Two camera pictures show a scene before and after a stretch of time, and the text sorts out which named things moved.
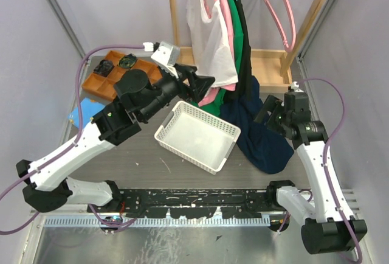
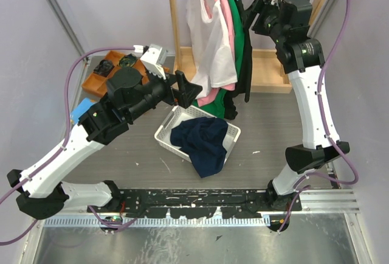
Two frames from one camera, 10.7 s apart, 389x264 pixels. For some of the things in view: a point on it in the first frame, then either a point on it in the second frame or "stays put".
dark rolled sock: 127,61 stays put
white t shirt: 214,53 stays put
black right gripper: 274,105 -> 265,6
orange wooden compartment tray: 104,86 stays put
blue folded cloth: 89,109 stays put
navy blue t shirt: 264,146 -> 205,139
